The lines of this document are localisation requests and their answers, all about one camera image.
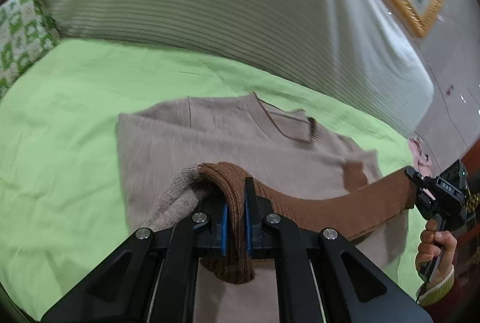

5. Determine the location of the beige knit sweater brown trim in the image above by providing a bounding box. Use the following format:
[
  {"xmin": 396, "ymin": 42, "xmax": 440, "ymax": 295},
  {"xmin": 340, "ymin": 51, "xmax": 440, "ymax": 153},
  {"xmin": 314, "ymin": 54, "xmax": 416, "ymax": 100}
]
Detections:
[{"xmin": 116, "ymin": 94, "xmax": 413, "ymax": 322}]

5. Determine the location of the light green bed sheet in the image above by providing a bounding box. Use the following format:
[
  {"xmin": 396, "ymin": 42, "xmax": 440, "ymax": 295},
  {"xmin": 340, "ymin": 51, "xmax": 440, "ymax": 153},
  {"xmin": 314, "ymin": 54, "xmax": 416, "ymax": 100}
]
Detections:
[{"xmin": 1, "ymin": 39, "xmax": 413, "ymax": 318}]

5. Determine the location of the pink cloth at bed edge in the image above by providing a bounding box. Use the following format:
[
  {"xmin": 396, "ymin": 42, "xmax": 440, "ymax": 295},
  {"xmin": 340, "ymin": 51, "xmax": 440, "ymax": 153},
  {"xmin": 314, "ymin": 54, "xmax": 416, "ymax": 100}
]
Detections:
[{"xmin": 408, "ymin": 138, "xmax": 432, "ymax": 177}]

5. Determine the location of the green white patterned pillow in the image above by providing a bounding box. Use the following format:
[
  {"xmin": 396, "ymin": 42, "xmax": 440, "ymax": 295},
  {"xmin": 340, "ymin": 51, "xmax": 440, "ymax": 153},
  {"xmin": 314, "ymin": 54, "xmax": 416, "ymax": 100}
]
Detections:
[{"xmin": 1, "ymin": 0, "xmax": 60, "ymax": 95}]

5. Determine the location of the striped grey white duvet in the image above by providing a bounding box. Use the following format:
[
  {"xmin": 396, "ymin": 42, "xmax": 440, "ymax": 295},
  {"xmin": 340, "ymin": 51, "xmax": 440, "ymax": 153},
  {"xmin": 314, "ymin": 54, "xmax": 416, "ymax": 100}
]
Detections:
[{"xmin": 46, "ymin": 0, "xmax": 434, "ymax": 135}]

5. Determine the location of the person's right hand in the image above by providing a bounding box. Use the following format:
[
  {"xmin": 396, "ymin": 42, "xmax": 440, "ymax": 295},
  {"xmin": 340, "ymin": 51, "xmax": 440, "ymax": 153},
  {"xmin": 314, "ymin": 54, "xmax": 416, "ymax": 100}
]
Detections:
[{"xmin": 415, "ymin": 219, "xmax": 457, "ymax": 290}]

